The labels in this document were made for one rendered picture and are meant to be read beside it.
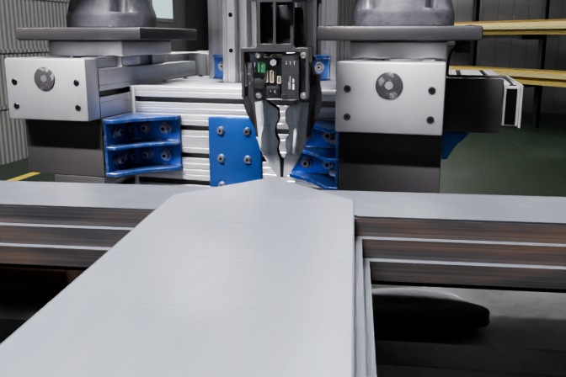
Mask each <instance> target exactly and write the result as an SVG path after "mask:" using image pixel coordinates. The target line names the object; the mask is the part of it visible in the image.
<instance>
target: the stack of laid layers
mask: <svg viewBox="0 0 566 377"><path fill-rule="evenodd" d="M152 212H153V210H126V209H101V208H77V207H52V206H27V205H2V204H0V263H11V264H30V265H48V266H67V267H85V268H89V267H90V266H91V265H92V264H94V263H95V262H96V261H97V260H98V259H100V258H101V257H102V256H103V255H104V254H105V253H107V251H109V250H110V249H111V248H112V247H113V246H114V245H115V244H116V243H117V242H119V241H120V240H121V239H122V238H123V237H124V236H125V235H127V234H128V233H129V232H130V231H131V230H132V229H134V228H135V227H136V226H137V225H138V224H139V223H140V222H142V221H143V220H144V219H145V218H146V217H147V216H149V215H150V214H151V213H152ZM371 280H376V281H395V282H414V283H432V284H468V285H486V286H504V287H523V288H541V289H566V224H545V223H520V222H495V221H470V220H421V219H397V218H372V217H357V216H354V377H376V354H375V340H374V326H373V312H372V298H371Z"/></svg>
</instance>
